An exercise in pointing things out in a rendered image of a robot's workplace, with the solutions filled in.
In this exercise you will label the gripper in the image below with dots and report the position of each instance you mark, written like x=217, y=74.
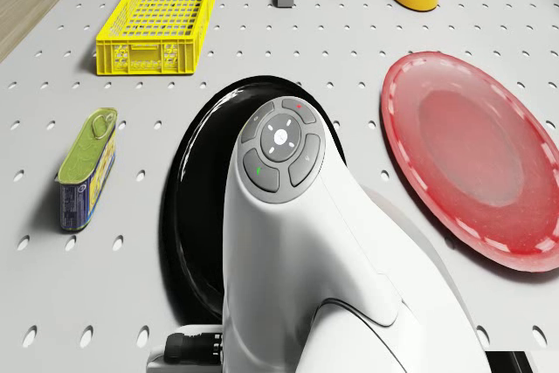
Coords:
x=192, y=344

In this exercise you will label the black plate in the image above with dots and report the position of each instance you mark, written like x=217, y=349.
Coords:
x=196, y=198

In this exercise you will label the flat-sided can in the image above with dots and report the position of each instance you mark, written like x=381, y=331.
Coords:
x=83, y=159

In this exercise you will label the yellow basket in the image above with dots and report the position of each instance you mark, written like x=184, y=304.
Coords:
x=144, y=58

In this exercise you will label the red plate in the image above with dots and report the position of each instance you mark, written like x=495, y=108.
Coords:
x=476, y=159

